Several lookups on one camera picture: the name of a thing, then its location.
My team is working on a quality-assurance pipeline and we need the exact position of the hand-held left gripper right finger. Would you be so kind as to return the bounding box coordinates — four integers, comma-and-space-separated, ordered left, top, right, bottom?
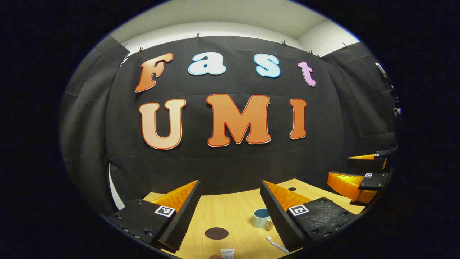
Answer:
259, 180, 356, 253

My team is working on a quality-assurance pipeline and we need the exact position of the dark brown round coaster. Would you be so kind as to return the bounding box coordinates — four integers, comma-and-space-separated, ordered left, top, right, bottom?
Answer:
205, 227, 229, 240

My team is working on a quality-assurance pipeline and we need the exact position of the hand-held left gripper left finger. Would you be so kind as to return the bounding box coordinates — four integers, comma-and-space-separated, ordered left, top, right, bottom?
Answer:
106, 180, 201, 251

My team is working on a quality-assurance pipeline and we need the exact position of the white blue toothbrush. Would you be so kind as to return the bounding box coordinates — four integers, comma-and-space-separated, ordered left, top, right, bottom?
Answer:
266, 236, 290, 253

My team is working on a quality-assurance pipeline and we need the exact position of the wooden desktop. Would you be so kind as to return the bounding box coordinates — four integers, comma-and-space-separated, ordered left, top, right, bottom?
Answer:
143, 178, 367, 259

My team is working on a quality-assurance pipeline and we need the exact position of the black backdrop cloth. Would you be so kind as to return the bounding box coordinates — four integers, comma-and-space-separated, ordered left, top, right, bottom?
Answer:
59, 34, 399, 216

